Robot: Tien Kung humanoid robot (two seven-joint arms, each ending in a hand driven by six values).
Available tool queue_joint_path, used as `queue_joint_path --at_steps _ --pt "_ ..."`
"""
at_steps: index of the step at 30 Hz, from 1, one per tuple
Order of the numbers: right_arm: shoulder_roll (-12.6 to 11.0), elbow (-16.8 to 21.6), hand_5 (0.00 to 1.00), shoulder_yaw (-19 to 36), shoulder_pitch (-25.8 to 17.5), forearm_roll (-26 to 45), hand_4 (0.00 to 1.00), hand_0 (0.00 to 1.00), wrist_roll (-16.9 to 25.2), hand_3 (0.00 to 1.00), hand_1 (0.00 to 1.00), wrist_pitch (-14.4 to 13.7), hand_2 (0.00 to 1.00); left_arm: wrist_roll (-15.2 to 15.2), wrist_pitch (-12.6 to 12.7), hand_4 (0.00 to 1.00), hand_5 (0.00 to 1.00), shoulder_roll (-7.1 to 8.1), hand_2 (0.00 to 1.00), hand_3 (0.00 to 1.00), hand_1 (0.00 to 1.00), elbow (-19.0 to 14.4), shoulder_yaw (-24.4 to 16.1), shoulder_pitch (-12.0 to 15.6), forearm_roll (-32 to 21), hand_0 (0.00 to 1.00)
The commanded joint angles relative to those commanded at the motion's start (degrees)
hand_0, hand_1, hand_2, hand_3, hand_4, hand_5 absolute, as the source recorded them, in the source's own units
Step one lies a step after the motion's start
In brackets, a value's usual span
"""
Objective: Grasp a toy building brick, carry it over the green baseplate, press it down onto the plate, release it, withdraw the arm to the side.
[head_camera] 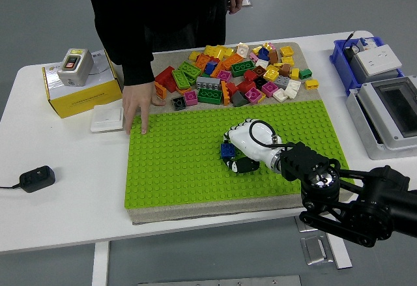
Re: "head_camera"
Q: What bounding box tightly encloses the grey push-button switch box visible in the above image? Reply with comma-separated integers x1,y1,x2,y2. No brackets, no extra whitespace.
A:
57,48,94,87

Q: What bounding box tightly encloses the grey long brick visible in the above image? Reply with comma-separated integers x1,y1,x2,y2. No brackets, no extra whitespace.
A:
195,76,222,91

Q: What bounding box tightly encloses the grey enclosure with window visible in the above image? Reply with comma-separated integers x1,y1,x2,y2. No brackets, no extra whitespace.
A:
345,74,417,160

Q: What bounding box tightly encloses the person's right hand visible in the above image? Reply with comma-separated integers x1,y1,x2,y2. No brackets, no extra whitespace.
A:
122,81,167,136

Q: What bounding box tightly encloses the green studded baseplate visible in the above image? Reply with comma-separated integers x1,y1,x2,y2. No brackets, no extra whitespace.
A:
124,99,351,209

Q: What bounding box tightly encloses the white table leg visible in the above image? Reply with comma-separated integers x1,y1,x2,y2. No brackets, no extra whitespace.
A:
321,230,353,270
91,240,111,286

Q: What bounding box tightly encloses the long metal floor plate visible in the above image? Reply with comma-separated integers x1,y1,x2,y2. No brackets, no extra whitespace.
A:
138,275,302,286

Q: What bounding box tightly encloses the dark green brick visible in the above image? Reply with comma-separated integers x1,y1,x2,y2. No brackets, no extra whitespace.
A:
231,61,255,78
197,87,223,104

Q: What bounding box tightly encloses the person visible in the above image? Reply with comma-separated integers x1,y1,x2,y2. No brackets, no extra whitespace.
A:
85,0,242,87

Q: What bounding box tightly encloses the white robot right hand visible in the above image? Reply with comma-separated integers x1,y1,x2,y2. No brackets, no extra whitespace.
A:
222,119,283,176

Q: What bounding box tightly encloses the grey junction box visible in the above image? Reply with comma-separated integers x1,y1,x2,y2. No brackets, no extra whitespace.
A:
350,58,400,83

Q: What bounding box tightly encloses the blue plastic bin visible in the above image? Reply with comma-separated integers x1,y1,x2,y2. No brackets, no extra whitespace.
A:
328,36,405,96

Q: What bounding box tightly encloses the black power adapter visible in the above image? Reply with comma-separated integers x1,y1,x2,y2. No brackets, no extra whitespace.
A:
19,165,56,193

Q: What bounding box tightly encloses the large red brick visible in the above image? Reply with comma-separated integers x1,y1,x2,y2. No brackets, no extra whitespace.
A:
154,66,179,93

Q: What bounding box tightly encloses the dark grey sloped brick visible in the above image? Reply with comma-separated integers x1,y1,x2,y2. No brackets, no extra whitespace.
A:
231,91,250,107

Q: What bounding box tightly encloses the grey square brick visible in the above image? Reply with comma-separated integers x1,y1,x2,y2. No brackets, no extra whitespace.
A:
273,75,291,89

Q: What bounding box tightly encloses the white wall switch panel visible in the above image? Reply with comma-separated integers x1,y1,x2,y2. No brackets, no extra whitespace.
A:
90,105,126,133

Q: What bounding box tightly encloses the blue square brick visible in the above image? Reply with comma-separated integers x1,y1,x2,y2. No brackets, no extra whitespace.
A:
220,142,236,160

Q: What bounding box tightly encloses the orange long brick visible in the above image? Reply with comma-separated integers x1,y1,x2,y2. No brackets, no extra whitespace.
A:
154,81,167,100
220,80,231,106
210,60,225,78
221,53,244,71

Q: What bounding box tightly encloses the white socket panel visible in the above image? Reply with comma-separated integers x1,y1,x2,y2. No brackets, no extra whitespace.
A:
353,44,403,76

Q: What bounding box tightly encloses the green long brick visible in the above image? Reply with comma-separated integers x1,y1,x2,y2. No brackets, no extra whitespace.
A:
178,61,202,79
171,69,192,90

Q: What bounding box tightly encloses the yellow long brick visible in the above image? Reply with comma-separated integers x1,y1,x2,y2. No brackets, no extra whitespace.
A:
203,44,227,59

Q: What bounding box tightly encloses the small black adapter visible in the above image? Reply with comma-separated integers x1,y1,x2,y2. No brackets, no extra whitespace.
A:
344,46,361,63

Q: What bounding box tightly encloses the yellow cardboard box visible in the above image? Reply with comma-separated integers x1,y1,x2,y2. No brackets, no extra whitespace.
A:
42,50,124,119

